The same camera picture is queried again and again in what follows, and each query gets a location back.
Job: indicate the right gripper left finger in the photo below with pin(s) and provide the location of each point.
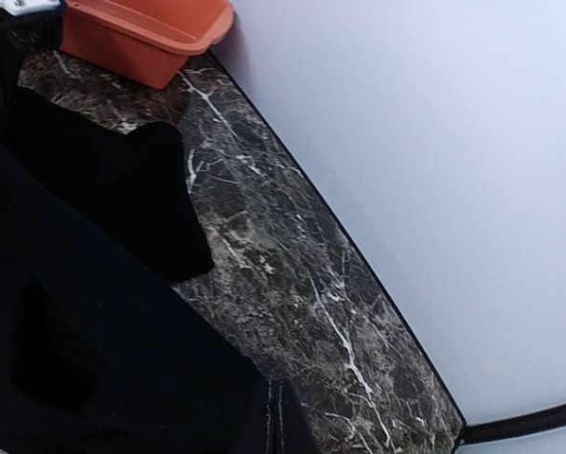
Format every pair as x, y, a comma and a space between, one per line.
242, 421

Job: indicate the orange plastic tub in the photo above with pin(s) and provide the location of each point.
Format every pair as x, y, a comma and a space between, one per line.
146, 41

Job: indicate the right black frame post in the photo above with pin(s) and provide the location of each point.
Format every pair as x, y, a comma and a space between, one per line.
515, 427

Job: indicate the black t-shirt with blue logo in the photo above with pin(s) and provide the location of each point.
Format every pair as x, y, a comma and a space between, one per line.
97, 353

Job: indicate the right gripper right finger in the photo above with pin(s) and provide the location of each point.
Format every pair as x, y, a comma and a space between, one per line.
293, 432

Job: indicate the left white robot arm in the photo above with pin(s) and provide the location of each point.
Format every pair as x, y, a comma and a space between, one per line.
27, 27

